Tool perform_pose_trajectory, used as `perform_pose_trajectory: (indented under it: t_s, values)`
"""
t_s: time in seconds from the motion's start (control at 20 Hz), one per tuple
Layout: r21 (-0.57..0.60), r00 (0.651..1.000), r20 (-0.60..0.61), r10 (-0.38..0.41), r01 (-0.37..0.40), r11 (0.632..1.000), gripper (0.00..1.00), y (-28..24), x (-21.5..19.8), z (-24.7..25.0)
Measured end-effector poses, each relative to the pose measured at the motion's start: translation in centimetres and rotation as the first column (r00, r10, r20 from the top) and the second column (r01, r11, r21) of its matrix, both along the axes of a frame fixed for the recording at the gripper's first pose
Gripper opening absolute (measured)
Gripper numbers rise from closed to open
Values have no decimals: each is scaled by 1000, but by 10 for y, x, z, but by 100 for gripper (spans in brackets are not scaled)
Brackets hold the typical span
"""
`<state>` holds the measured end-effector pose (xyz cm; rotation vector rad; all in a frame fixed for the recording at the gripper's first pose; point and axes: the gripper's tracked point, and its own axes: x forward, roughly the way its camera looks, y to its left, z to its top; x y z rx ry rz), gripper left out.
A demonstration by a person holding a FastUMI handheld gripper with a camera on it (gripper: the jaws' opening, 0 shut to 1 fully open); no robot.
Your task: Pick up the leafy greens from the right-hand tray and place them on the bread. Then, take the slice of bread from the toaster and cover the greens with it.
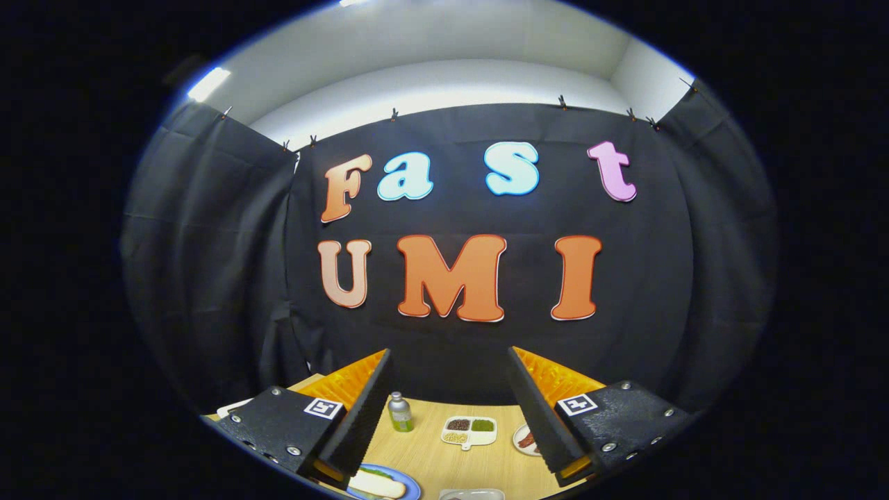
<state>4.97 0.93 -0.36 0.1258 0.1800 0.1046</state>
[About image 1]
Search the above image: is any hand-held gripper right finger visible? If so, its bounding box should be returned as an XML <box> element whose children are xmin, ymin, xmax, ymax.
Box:
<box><xmin>507</xmin><ymin>347</ymin><xmax>695</xmax><ymax>488</ymax></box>

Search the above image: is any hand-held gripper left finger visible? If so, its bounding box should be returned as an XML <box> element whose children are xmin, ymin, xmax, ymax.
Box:
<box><xmin>217</xmin><ymin>349</ymin><xmax>394</xmax><ymax>487</ymax></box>

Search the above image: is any browned toast slice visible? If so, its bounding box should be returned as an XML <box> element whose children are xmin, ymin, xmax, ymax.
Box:
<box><xmin>351</xmin><ymin>472</ymin><xmax>407</xmax><ymax>499</ymax></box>

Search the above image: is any green label metal bottle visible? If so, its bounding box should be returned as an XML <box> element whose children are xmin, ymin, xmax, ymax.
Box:
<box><xmin>388</xmin><ymin>391</ymin><xmax>415</xmax><ymax>433</ymax></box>

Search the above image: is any white oval plate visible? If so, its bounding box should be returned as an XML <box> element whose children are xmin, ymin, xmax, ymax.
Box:
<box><xmin>513</xmin><ymin>424</ymin><xmax>542</xmax><ymax>457</ymax></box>

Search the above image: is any white divided bean dish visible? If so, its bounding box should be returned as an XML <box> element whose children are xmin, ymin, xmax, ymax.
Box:
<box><xmin>441</xmin><ymin>415</ymin><xmax>498</xmax><ymax>451</ymax></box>

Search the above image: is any blue round plate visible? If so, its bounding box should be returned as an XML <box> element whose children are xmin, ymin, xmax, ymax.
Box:
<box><xmin>345</xmin><ymin>463</ymin><xmax>422</xmax><ymax>500</ymax></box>

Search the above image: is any row of small cloth clips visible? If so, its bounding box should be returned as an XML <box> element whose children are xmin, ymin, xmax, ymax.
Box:
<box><xmin>221</xmin><ymin>76</ymin><xmax>699</xmax><ymax>152</ymax></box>

